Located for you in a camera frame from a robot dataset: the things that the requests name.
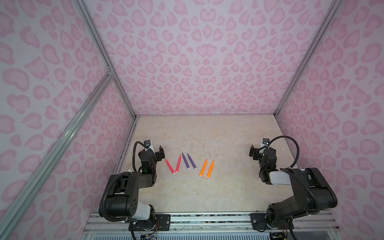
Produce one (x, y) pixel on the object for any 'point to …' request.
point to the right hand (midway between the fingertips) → (261, 144)
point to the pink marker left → (170, 166)
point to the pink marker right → (178, 164)
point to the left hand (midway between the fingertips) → (153, 145)
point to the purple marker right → (194, 166)
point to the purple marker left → (186, 163)
